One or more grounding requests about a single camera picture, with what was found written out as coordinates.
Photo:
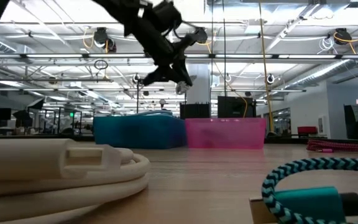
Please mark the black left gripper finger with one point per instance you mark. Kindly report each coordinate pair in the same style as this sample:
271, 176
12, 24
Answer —
157, 77
181, 73

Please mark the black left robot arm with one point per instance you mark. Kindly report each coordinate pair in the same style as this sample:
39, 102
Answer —
120, 9

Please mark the white building column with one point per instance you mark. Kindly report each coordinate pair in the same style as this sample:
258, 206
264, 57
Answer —
201, 91

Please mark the black perforated box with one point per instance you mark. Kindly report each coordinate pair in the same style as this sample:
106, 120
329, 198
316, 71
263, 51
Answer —
194, 111
233, 107

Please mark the blue plastic bin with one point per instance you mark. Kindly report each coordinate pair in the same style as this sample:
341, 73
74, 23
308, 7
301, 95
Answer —
135, 133

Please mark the red translucent plastic bin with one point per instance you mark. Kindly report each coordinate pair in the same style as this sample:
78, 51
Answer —
228, 137

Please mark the red seat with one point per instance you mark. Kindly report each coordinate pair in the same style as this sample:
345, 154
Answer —
307, 130

